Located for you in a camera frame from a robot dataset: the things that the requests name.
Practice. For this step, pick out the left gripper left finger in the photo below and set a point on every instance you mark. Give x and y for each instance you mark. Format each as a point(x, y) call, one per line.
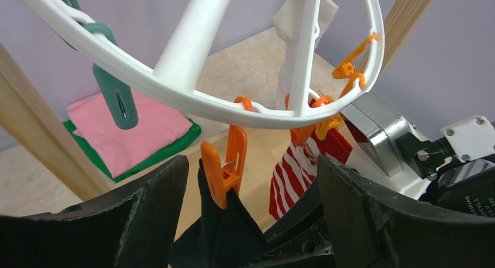
point(133, 225)

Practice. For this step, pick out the white round clip hanger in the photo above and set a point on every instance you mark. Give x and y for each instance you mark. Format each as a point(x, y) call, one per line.
point(261, 82)

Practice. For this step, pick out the wooden hanger rack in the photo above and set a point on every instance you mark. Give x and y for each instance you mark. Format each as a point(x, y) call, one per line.
point(27, 117)

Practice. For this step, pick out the pink folded cloth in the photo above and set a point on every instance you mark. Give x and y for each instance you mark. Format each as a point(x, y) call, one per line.
point(158, 126)

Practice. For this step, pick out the red white striped sock back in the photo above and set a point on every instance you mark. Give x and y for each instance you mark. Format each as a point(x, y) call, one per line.
point(297, 168)

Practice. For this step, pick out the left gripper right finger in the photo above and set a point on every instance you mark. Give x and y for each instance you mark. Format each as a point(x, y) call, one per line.
point(371, 225)

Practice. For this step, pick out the teal clothespin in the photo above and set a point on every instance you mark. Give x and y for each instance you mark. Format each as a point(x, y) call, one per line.
point(117, 95)

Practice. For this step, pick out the green folded cloth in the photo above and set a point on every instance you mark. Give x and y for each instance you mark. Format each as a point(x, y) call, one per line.
point(164, 153)

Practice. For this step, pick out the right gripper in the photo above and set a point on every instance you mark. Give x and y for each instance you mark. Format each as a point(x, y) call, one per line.
point(309, 245)

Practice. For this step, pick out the black sock back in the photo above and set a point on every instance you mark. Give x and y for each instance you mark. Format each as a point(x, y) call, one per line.
point(219, 238)

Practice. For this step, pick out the orange clothespin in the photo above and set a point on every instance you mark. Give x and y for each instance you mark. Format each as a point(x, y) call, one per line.
point(224, 176)

